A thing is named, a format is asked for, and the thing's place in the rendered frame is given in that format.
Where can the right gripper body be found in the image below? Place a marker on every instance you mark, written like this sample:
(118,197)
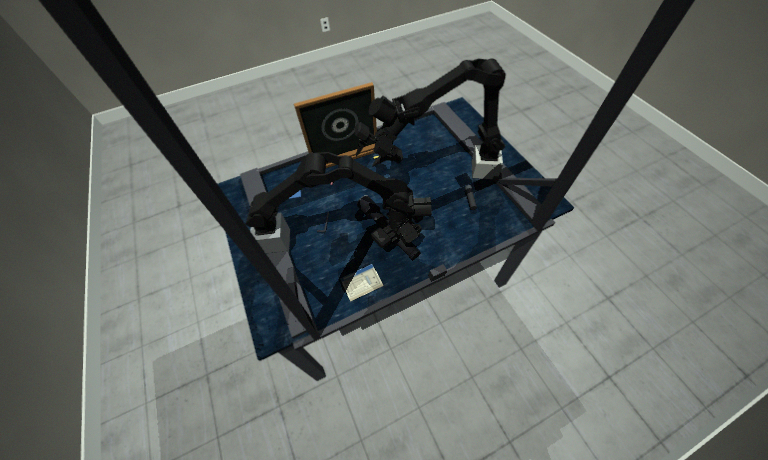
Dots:
(362,131)

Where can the black metal support frame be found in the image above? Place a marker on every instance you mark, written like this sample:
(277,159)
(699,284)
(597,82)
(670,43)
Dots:
(85,27)

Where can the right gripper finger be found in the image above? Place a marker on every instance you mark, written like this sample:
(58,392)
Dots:
(380,160)
(361,146)

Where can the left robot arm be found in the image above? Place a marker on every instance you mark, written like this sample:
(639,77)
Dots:
(397,197)

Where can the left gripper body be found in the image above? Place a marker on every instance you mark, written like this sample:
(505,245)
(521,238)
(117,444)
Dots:
(383,238)

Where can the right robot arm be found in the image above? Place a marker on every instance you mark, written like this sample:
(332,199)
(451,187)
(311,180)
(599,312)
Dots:
(418,101)

